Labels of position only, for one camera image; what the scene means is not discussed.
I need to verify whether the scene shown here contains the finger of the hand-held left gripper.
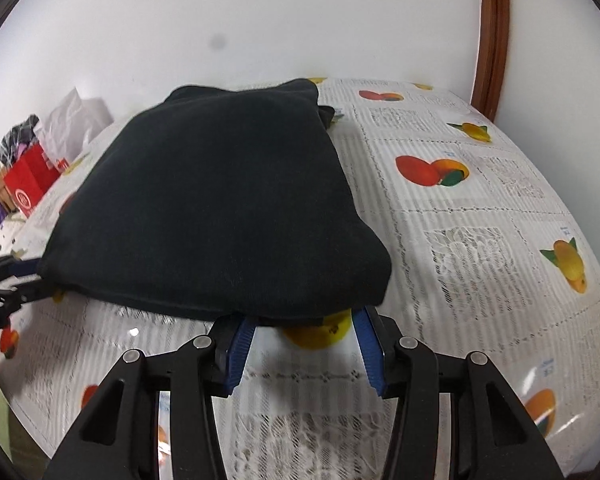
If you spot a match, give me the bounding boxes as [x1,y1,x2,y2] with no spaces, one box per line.
[0,280,56,312]
[0,255,43,287]

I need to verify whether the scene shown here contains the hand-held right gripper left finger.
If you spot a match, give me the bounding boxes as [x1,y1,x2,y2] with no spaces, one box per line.
[42,312,258,480]

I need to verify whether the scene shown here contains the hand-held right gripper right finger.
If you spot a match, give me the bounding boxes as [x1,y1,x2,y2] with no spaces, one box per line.
[351,305,566,480]

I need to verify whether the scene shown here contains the black t-shirt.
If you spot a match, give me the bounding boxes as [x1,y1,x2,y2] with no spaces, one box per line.
[36,77,393,328]

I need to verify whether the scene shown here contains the white patterned cloth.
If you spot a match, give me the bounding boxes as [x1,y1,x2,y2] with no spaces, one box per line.
[0,217,33,256]

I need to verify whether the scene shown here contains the red box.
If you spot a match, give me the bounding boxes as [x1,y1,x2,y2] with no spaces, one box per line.
[4,142,63,219]

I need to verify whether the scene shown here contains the dark patterned cloth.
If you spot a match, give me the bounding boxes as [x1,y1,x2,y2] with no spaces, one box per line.
[0,115,42,167]

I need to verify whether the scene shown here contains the white plastic bag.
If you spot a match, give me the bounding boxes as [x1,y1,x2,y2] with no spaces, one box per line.
[34,87,115,162]

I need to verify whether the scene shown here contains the fruit print lace tablecloth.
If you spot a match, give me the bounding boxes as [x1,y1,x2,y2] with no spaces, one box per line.
[0,76,600,480]

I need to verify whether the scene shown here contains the brown wooden door frame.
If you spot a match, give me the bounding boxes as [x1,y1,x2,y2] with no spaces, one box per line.
[471,0,511,122]

